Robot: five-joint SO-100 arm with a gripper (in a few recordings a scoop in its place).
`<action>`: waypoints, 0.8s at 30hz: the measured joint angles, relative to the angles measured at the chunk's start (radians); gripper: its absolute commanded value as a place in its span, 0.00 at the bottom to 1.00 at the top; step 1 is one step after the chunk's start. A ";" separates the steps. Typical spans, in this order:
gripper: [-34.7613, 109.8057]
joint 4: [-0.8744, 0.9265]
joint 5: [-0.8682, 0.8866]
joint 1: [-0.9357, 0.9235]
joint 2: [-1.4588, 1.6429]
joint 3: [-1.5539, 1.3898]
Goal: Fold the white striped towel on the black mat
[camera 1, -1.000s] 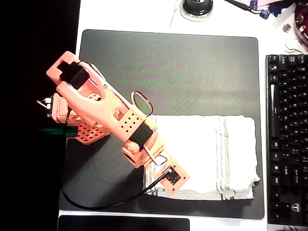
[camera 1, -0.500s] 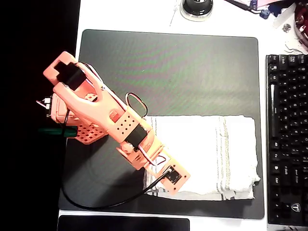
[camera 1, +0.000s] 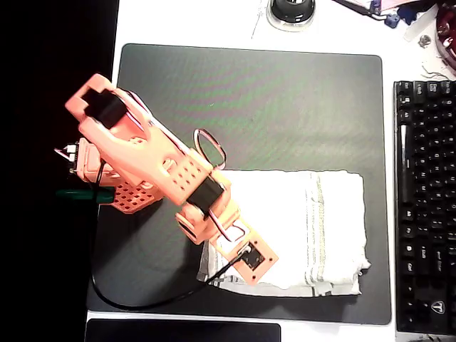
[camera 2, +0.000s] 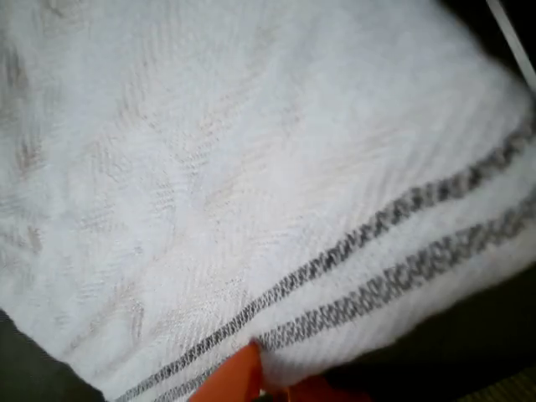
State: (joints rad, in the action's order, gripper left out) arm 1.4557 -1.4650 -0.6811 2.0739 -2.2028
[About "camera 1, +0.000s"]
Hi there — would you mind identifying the pink paper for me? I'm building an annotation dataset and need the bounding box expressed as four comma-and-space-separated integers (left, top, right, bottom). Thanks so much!
333, 0, 407, 15

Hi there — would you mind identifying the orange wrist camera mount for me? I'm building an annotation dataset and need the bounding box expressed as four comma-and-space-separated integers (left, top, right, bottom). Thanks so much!
208, 219, 279, 286

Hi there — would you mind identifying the black desk mat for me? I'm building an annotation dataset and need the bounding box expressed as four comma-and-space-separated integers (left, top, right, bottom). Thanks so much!
87, 42, 393, 326

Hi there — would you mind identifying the black tablet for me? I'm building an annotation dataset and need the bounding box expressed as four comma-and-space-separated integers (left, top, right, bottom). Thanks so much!
84, 318, 282, 342

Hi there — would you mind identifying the round black clear stand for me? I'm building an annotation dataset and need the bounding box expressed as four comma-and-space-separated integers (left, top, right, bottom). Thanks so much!
265, 0, 317, 33

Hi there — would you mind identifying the green clamp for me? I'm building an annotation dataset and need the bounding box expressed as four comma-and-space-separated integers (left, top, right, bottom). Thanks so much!
56, 188, 115, 204

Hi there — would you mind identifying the dark blue object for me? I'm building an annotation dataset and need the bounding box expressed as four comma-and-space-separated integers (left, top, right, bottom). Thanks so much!
397, 3, 428, 26

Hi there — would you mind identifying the dark red bowl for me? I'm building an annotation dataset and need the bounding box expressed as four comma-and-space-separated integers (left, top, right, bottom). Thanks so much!
435, 1, 456, 68

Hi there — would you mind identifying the orange perforated base plate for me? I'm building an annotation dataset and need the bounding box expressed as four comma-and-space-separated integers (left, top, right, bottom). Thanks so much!
106, 180, 165, 214

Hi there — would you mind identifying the motor controller board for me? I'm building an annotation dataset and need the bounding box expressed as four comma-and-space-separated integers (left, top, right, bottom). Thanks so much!
53, 142, 79, 175

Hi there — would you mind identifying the white plastic strip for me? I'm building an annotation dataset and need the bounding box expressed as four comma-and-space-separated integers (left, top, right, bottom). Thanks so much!
402, 6, 439, 43

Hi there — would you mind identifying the white striped towel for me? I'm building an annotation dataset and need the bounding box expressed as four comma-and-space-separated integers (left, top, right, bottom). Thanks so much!
197, 169, 372, 299

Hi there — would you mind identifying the black keyboard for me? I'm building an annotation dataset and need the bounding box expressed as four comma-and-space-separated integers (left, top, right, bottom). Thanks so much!
393, 80, 456, 336

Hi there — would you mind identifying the black camera cable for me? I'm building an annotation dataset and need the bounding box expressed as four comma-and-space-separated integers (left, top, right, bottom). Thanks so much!
90, 160, 252, 311

